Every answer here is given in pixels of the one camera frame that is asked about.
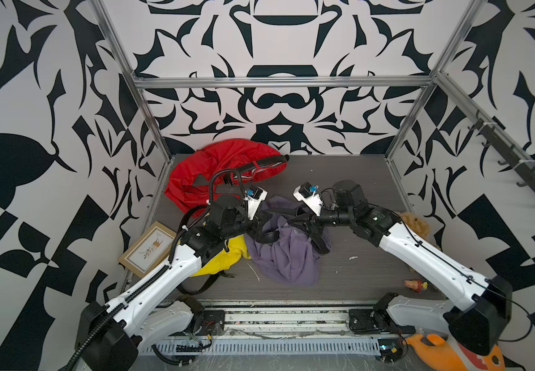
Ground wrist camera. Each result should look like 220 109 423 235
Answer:
245 185 268 220
293 182 323 216

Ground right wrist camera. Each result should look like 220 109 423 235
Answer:
293 182 323 216

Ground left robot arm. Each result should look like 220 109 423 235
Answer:
63 190 268 370

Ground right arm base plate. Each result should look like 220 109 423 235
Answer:
348 309 398 335

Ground yellow trousers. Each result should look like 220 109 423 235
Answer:
198 236 251 273

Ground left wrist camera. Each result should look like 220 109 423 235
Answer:
245 185 268 220

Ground brown teddy bear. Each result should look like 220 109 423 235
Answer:
399 212 431 240

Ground white cable duct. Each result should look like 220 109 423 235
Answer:
157 337 380 356

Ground black belt in red trousers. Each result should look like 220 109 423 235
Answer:
218 153 289 183

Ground framed picture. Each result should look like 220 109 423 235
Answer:
118 222 176 278

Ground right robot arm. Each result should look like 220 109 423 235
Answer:
294 180 513 356

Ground purple trousers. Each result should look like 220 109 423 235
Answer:
244 213 332 287

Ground black coat hook rail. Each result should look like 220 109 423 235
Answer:
469 111 535 194

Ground red trousers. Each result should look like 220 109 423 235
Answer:
165 139 282 212

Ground small red figurine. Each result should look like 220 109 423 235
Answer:
404 280 428 293

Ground orange monster plush toy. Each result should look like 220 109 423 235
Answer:
407 333 506 370

